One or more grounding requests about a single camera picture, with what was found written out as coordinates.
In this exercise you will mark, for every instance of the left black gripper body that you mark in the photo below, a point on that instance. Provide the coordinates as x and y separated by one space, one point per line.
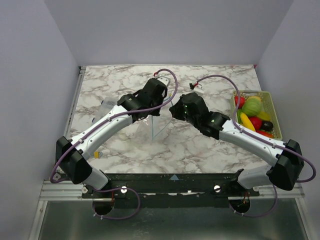
157 103

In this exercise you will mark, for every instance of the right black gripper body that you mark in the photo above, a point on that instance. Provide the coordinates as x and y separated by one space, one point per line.
175 111

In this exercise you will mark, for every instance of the clear zip top bag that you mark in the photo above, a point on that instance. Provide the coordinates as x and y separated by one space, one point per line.
154 129

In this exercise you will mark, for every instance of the yellow toy banana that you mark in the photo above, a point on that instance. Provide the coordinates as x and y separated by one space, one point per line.
246 122

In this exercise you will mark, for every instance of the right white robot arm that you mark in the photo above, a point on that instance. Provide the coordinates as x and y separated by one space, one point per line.
284 161

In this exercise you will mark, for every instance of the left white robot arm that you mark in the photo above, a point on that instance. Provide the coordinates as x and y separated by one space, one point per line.
72 154

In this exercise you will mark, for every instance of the clear plastic packet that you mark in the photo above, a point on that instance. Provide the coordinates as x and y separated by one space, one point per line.
106 105

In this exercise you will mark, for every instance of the red toy strawberry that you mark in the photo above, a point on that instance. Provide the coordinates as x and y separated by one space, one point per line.
240 101

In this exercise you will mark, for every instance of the green toy cabbage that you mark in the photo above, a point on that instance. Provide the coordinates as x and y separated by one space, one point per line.
252 107

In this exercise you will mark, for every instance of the red toy tomato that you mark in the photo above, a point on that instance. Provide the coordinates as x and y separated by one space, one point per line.
256 122

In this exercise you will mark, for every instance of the red toy chili pepper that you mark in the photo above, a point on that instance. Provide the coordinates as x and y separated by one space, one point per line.
265 133

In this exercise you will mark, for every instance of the yellow toy starfruit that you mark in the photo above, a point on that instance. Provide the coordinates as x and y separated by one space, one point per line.
264 116

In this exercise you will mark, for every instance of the beige plastic basket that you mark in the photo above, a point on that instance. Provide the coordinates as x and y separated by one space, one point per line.
267 106

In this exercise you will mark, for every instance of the dark purple toy eggplant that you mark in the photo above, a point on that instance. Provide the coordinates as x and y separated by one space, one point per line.
266 126

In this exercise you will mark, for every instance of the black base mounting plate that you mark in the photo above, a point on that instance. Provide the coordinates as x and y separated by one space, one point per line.
169 190

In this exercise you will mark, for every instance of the small yellow connector sticker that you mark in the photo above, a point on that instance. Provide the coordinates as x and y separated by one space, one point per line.
97 154

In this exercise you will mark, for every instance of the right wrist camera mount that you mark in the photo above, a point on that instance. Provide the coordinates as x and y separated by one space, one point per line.
196 88

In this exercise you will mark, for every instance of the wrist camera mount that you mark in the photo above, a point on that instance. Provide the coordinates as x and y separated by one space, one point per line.
196 88
165 80

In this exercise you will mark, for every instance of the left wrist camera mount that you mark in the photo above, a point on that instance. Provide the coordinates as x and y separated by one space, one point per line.
165 80

